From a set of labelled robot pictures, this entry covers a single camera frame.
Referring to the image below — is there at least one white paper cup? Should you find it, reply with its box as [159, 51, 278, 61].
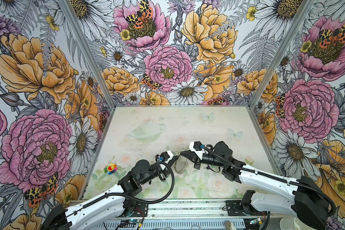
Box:
[279, 217, 307, 230]

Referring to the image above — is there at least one small circuit board with wires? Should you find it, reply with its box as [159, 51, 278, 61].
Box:
[116, 218, 144, 230]

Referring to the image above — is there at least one colourful flower toy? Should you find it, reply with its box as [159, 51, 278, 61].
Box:
[104, 163, 118, 175]

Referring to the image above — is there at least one slotted grey cable duct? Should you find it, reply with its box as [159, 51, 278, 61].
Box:
[103, 219, 246, 230]

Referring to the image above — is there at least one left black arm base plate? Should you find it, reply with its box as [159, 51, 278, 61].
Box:
[122, 200, 149, 217]

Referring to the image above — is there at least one aluminium mounting rail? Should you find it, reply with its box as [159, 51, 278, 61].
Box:
[71, 198, 308, 220]

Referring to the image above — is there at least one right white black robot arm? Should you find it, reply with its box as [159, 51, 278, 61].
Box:
[180, 141, 337, 230]

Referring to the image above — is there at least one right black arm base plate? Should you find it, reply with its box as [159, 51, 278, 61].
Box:
[222, 200, 268, 217]

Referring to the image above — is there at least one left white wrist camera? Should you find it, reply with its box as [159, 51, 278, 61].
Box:
[157, 150, 174, 163]

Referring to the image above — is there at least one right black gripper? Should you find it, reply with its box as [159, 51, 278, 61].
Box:
[181, 149, 226, 170]

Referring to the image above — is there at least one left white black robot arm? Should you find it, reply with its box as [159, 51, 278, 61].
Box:
[40, 151, 178, 230]

